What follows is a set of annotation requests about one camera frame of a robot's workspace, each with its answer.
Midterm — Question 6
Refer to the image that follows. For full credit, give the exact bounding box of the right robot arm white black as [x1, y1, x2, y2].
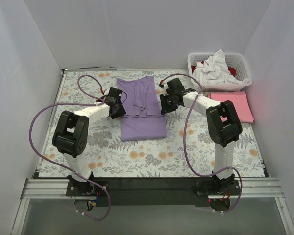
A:
[159, 78, 243, 195]

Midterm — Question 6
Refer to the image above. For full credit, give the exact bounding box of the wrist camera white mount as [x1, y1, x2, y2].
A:
[159, 81, 169, 96]
[95, 94, 111, 106]

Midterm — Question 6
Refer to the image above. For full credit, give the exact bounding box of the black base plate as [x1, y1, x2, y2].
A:
[66, 177, 240, 207]

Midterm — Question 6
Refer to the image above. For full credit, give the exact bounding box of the aluminium rail frame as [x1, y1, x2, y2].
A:
[11, 178, 294, 235]

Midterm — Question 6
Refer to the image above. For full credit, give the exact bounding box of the white plastic laundry basket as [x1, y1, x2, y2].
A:
[187, 52, 252, 92]

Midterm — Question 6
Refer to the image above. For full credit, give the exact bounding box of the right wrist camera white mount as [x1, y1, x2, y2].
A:
[159, 81, 169, 96]

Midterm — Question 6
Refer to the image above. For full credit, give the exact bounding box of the white crumpled t shirt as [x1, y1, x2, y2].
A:
[193, 49, 250, 85]

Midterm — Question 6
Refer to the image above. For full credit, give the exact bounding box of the red t shirt in basket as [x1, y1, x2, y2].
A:
[191, 65, 236, 77]

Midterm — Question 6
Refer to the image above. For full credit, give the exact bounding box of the purple t shirt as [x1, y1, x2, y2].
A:
[117, 76, 167, 142]

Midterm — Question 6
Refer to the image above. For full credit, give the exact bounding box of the folded pink t shirt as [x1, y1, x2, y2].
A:
[207, 91, 255, 124]

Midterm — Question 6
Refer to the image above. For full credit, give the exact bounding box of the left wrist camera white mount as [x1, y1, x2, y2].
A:
[95, 94, 111, 106]

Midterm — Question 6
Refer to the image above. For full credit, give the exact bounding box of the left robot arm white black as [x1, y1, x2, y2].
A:
[52, 88, 127, 196]

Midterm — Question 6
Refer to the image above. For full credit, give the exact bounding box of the floral patterned table mat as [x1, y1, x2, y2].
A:
[38, 70, 269, 178]

